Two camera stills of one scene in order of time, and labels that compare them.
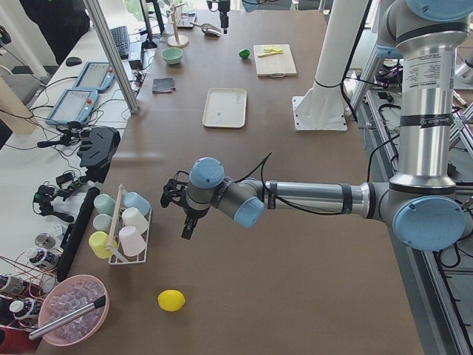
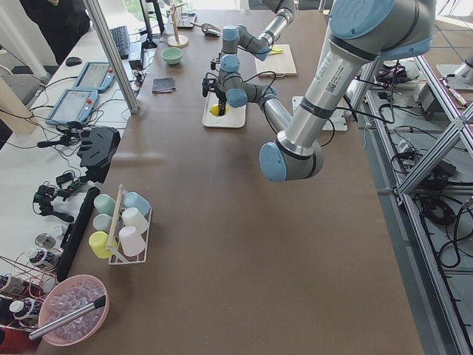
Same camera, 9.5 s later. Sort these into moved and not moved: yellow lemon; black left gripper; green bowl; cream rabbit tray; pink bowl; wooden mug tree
Moved: yellow lemon; black left gripper
Not moved: cream rabbit tray; wooden mug tree; pink bowl; green bowl
